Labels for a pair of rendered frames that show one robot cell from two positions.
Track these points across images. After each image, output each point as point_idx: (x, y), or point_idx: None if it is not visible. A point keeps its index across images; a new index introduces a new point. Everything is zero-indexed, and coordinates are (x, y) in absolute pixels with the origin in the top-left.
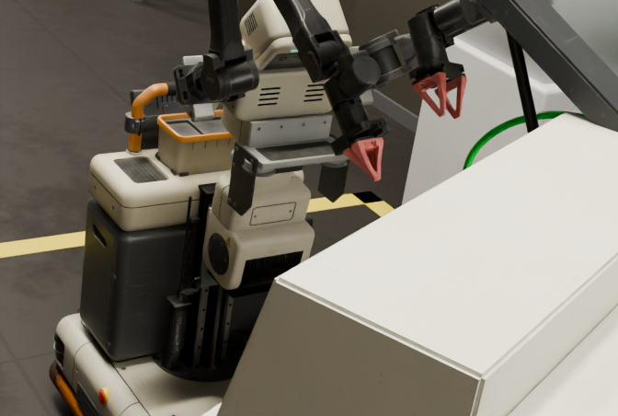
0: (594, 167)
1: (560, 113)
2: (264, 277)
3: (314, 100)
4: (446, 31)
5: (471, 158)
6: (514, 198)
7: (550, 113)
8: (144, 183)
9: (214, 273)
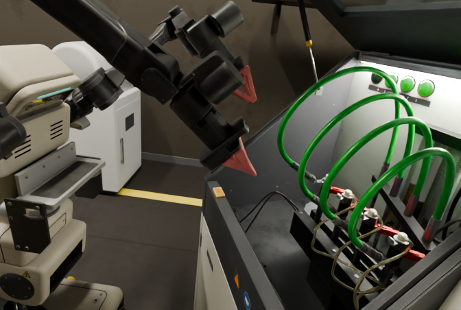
0: None
1: (350, 69)
2: (65, 275)
3: (57, 136)
4: (227, 33)
5: (285, 125)
6: None
7: (343, 71)
8: None
9: (18, 300)
